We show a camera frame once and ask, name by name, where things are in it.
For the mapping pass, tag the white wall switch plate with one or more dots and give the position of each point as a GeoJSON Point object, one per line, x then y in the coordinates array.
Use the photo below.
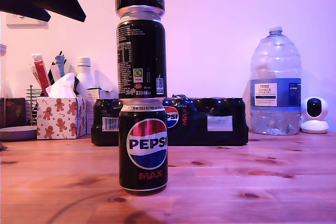
{"type": "Point", "coordinates": [15, 24]}

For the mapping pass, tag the red white tube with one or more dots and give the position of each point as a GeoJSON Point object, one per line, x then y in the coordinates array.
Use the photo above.
{"type": "Point", "coordinates": [42, 74]}

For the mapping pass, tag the white flask bottle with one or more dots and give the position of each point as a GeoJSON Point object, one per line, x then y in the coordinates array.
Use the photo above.
{"type": "Point", "coordinates": [84, 74]}

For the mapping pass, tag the small white carton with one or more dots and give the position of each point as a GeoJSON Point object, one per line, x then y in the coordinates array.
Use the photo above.
{"type": "Point", "coordinates": [99, 94]}

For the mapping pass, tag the grey plate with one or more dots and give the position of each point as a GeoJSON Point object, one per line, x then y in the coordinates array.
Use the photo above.
{"type": "Point", "coordinates": [17, 133]}

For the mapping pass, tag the small white round camera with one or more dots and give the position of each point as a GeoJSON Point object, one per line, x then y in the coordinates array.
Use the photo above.
{"type": "Point", "coordinates": [313, 123]}

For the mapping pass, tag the dark patterned box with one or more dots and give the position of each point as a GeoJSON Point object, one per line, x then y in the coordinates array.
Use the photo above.
{"type": "Point", "coordinates": [15, 112]}

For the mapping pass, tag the large clear water bottle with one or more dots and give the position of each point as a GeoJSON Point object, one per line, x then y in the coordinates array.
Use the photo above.
{"type": "Point", "coordinates": [275, 64]}

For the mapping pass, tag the black Pepsi Max multipack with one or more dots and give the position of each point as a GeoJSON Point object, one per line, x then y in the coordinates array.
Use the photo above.
{"type": "Point", "coordinates": [210, 108]}

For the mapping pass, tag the blue white packet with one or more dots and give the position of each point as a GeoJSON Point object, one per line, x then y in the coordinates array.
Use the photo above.
{"type": "Point", "coordinates": [61, 64]}

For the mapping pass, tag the white sachet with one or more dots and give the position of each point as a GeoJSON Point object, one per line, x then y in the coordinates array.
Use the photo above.
{"type": "Point", "coordinates": [55, 75]}

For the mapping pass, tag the gingerbread print tissue box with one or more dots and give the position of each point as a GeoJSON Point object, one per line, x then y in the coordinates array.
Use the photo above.
{"type": "Point", "coordinates": [51, 121]}

